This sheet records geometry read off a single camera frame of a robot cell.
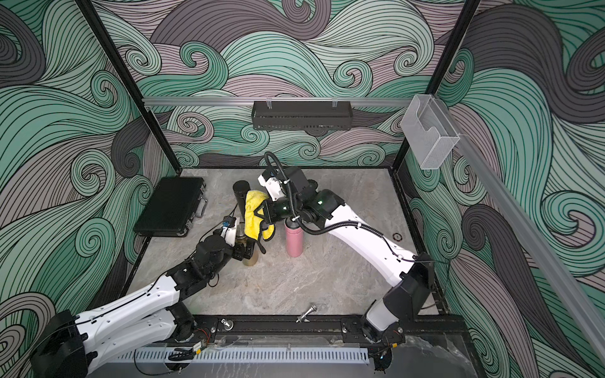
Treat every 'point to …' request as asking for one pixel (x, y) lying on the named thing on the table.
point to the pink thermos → (295, 234)
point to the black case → (172, 206)
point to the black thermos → (240, 189)
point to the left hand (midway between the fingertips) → (244, 229)
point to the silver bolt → (313, 308)
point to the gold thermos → (243, 236)
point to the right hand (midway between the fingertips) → (253, 213)
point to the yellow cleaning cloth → (254, 199)
